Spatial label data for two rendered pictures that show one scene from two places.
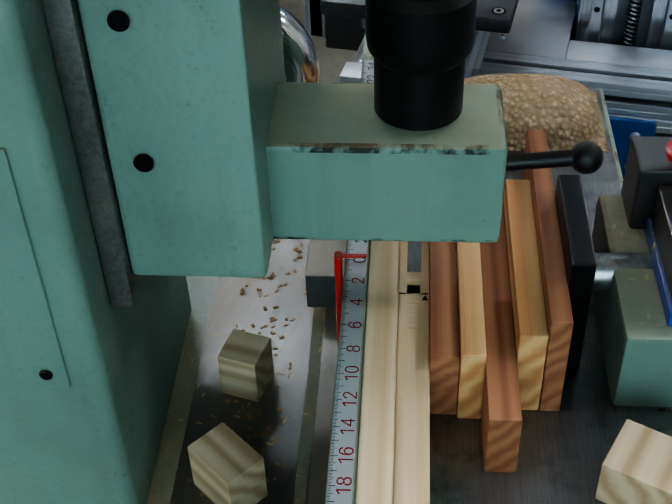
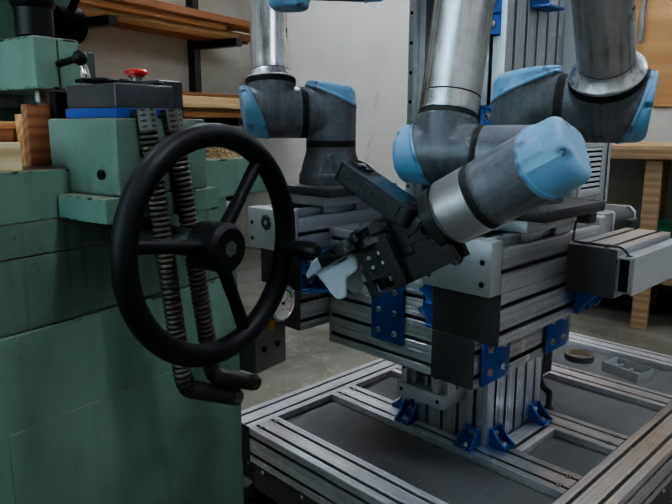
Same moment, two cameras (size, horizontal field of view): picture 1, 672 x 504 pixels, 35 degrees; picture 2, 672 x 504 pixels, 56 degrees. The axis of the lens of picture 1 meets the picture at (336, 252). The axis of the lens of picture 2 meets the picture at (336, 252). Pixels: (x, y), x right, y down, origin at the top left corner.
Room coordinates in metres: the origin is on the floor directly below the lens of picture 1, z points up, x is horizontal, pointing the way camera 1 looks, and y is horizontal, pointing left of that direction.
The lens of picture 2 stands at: (-0.08, -0.88, 0.95)
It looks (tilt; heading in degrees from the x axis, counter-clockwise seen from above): 11 degrees down; 29
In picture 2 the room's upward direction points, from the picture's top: straight up
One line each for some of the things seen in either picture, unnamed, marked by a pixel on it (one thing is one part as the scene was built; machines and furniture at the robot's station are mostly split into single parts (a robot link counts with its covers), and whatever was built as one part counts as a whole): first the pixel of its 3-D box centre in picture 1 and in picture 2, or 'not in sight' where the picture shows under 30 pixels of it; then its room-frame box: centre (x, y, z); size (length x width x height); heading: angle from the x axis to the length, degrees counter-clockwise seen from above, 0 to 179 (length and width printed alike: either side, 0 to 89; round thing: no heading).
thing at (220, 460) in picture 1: (227, 471); not in sight; (0.47, 0.08, 0.82); 0.04 x 0.03 x 0.04; 42
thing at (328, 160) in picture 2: not in sight; (331, 161); (1.22, -0.13, 0.87); 0.15 x 0.15 x 0.10
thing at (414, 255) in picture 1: (414, 238); not in sight; (0.53, -0.05, 0.97); 0.01 x 0.01 x 0.05; 85
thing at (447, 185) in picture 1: (383, 169); (32, 72); (0.53, -0.03, 1.03); 0.14 x 0.07 x 0.09; 85
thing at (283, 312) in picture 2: not in sight; (275, 307); (0.77, -0.28, 0.65); 0.06 x 0.04 x 0.08; 175
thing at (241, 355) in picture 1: (246, 365); not in sight; (0.57, 0.07, 0.82); 0.03 x 0.03 x 0.04; 69
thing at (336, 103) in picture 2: not in sight; (327, 110); (1.22, -0.12, 0.98); 0.13 x 0.12 x 0.14; 131
